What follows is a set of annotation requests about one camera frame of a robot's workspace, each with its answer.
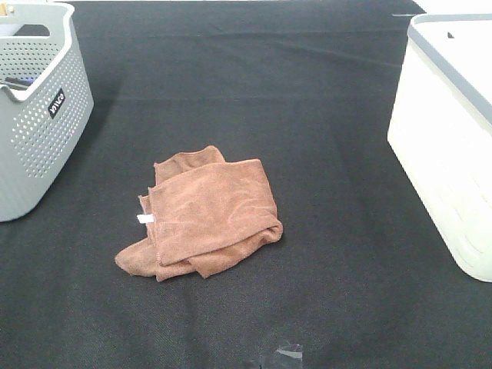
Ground grey perforated laundry basket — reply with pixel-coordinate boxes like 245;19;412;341
1;1;94;221

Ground black table cloth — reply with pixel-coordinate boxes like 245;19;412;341
1;1;491;368

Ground white basket with grey rim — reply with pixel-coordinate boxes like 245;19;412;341
387;13;491;282

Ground brown microfiber towel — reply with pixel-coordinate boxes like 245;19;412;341
115;145;283;282

